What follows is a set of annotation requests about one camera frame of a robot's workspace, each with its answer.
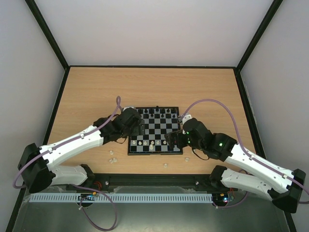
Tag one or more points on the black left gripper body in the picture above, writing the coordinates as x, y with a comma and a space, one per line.
136, 131

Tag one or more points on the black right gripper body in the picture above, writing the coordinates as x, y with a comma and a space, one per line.
175, 138

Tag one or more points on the white cable duct strip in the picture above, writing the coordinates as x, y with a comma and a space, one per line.
120, 198

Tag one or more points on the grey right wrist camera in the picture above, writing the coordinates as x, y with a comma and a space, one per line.
185, 118

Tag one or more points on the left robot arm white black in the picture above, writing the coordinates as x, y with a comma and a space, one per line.
41, 167

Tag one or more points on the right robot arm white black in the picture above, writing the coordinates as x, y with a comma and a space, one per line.
277, 184

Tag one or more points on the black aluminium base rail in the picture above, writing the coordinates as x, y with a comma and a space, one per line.
198, 182

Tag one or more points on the black white chessboard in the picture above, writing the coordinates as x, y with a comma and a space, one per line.
155, 129

